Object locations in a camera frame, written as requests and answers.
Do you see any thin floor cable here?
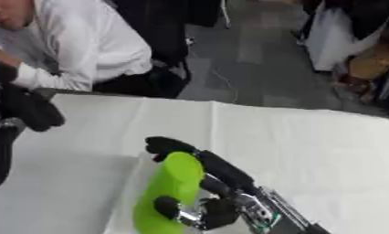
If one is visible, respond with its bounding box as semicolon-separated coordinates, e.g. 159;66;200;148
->
186;50;241;105

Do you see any white bag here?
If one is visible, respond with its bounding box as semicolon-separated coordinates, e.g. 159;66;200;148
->
303;0;389;73

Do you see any person's hand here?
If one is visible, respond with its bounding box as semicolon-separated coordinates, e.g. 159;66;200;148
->
0;45;22;69

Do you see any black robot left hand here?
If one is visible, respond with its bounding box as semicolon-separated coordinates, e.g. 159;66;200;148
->
0;60;67;133

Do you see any black chair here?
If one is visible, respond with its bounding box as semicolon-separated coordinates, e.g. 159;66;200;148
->
103;0;224;69

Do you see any person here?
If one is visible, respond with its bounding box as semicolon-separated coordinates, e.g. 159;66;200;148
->
0;0;192;99

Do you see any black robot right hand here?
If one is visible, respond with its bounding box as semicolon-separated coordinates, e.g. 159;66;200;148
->
143;135;262;231

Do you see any green oblong toy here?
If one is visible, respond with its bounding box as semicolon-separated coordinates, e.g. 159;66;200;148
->
131;151;207;234

